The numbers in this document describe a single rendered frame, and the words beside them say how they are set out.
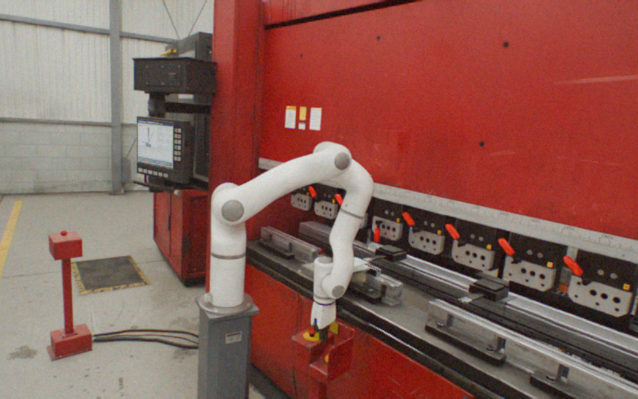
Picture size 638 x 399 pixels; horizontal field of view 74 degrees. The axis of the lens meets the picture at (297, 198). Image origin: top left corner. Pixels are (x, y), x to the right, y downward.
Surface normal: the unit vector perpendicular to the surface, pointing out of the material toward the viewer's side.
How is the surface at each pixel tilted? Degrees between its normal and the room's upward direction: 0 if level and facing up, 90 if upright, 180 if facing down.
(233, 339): 90
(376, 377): 90
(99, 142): 90
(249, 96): 90
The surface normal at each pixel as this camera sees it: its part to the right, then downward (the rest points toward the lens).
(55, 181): 0.49, 0.21
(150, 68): -0.58, 0.12
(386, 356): -0.78, 0.07
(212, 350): -0.27, 0.17
